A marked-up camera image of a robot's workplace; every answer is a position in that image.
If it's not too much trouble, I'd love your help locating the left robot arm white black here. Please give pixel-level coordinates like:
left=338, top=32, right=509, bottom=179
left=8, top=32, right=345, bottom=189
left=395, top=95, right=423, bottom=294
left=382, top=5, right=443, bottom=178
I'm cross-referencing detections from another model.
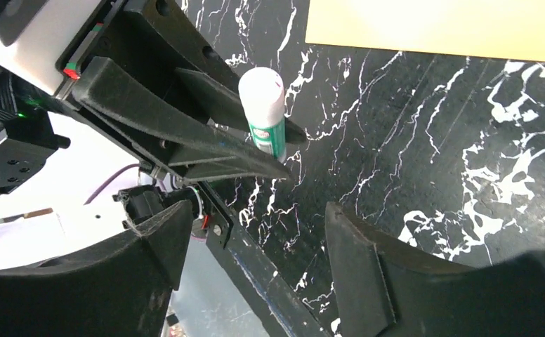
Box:
left=0, top=1, right=289, bottom=194

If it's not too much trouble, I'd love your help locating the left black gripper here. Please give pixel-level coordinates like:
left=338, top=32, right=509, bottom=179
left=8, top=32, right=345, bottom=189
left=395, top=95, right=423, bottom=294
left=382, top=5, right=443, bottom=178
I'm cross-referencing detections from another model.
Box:
left=62, top=1, right=291, bottom=183

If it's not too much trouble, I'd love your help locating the green white glue stick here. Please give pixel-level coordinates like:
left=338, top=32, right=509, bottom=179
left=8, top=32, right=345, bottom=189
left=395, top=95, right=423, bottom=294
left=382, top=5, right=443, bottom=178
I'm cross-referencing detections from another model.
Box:
left=238, top=67, right=287, bottom=162

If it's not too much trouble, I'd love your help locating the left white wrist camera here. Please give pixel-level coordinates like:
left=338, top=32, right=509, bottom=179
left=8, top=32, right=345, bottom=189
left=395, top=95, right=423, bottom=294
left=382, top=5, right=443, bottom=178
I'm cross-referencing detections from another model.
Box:
left=0, top=1, right=103, bottom=95

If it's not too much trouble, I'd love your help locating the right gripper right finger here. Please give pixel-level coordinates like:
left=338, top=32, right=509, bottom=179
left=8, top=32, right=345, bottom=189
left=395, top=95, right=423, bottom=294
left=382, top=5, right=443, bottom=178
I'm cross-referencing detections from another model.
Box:
left=325, top=203, right=545, bottom=336

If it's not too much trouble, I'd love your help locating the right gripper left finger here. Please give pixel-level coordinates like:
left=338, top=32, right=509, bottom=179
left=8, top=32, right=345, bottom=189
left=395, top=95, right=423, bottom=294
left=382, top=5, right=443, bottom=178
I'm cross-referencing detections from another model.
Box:
left=0, top=201, right=194, bottom=336

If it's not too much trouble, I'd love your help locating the orange paper envelope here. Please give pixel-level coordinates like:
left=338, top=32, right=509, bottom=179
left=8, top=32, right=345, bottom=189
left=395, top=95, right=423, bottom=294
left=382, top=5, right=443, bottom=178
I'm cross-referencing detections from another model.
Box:
left=306, top=0, right=545, bottom=61

